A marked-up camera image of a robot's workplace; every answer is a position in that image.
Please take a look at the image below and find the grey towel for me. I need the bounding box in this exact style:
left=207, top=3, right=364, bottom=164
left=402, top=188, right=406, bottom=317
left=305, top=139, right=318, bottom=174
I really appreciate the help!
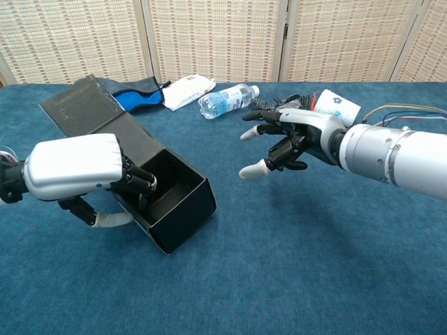
left=96, top=76, right=163, bottom=96

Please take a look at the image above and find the white tissue pack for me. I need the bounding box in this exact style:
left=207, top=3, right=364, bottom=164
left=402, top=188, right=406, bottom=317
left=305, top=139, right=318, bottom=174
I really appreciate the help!
left=162, top=74, right=217, bottom=112

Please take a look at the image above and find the grey knit glove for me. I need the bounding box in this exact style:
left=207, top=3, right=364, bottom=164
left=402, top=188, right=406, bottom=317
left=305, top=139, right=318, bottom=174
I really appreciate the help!
left=250, top=92, right=318, bottom=112

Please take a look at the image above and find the woven folding screen panel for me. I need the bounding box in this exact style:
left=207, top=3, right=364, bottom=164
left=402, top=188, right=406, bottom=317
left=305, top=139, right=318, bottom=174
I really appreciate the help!
left=141, top=0, right=291, bottom=84
left=389, top=0, right=447, bottom=84
left=279, top=0, right=425, bottom=84
left=0, top=0, right=154, bottom=87

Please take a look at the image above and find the clear plastic water bottle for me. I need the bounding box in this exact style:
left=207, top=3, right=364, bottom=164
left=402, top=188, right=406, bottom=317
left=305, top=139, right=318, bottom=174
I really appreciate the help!
left=198, top=84, right=261, bottom=120

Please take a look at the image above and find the blue cloth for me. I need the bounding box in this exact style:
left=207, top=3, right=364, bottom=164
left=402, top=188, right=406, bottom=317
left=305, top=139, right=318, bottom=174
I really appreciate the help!
left=114, top=91, right=165, bottom=114

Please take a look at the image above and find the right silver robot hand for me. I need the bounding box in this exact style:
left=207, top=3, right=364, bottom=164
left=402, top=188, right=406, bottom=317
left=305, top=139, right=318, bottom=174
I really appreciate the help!
left=238, top=107, right=346, bottom=179

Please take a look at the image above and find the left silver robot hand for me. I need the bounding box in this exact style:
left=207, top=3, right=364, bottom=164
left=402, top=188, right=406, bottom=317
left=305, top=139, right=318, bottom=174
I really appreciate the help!
left=20, top=133, right=158, bottom=230

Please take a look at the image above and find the white paper cup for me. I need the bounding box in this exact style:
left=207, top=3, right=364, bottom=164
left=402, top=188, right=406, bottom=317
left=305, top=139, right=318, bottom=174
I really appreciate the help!
left=312, top=89, right=362, bottom=126

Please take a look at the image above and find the black paper box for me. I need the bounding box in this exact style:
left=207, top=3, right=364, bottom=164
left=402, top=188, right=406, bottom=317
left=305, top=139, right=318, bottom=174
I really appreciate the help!
left=38, top=75, right=217, bottom=256

